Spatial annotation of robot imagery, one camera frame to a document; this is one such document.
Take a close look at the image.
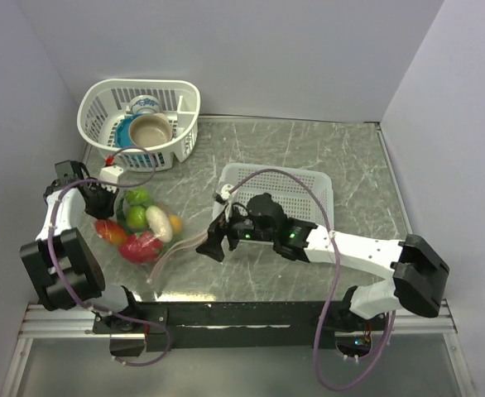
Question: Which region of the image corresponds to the green fake apple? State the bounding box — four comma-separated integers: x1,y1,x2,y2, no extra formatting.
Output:
126,206,148,230

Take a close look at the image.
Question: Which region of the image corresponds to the blue white porcelain bowl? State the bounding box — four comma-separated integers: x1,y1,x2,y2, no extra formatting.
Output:
128,94,161,114

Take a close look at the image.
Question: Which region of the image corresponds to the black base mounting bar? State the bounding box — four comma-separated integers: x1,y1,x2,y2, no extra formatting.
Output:
93,301,391,357

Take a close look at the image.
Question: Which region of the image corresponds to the purple cable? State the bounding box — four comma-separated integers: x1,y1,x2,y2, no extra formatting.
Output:
46,146,172,368
225,168,396,392

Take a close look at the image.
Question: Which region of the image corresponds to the red fake dragon fruit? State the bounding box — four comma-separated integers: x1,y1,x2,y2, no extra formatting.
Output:
118,232,164,264

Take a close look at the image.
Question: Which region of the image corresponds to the white slotted dish basket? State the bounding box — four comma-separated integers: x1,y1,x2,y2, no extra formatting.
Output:
77,79,201,172

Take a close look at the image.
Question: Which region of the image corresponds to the white fake radish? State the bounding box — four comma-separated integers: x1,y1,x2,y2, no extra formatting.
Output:
146,205,173,243

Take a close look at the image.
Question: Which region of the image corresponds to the blue plate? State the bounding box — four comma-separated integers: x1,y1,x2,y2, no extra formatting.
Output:
114,116,135,148

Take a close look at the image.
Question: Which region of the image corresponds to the white perforated tray basket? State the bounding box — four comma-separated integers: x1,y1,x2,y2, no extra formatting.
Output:
233,166,334,226

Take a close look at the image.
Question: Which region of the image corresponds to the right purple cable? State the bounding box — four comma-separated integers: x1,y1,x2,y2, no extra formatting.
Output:
225,168,396,392

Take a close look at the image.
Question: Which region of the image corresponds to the beige bowl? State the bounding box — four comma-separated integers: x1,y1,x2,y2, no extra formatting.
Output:
128,113,173,148

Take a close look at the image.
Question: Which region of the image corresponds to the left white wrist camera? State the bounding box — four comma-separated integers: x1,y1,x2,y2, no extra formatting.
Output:
97,155,124,194

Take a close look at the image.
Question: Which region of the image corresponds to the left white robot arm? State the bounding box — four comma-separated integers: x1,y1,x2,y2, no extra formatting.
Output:
20,160,142,332

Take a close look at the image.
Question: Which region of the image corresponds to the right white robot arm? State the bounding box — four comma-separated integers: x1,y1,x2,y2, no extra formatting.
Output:
196,194,450,332

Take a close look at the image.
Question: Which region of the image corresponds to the red orange fake fruit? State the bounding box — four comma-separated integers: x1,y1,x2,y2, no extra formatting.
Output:
94,219,128,246

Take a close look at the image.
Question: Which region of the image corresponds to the clear zip top bag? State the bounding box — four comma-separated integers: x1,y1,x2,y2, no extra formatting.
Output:
109,191,207,284

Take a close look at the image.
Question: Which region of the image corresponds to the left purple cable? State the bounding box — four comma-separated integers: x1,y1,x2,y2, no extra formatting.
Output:
46,146,172,368

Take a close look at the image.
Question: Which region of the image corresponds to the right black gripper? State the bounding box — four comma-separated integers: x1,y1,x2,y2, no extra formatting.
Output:
195,200,276,263

